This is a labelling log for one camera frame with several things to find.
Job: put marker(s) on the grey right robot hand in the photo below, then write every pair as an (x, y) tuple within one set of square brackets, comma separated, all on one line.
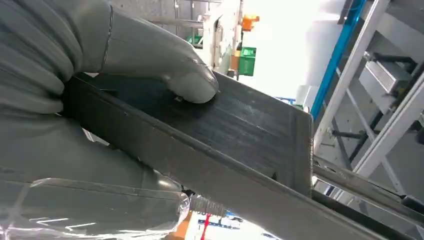
[(82, 185)]

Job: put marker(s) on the green plastic crate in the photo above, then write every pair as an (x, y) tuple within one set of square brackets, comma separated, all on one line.
[(247, 61)]

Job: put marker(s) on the orange box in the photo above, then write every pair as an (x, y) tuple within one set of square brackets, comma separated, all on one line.
[(249, 22)]

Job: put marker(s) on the blue metal shelf rack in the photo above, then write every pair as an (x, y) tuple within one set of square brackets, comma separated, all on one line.
[(334, 59)]

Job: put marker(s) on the grey ribbed metal unit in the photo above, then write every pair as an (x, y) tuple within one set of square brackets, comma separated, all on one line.
[(381, 79)]

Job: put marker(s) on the grey metal frame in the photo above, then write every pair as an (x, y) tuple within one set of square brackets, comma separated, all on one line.
[(374, 155)]

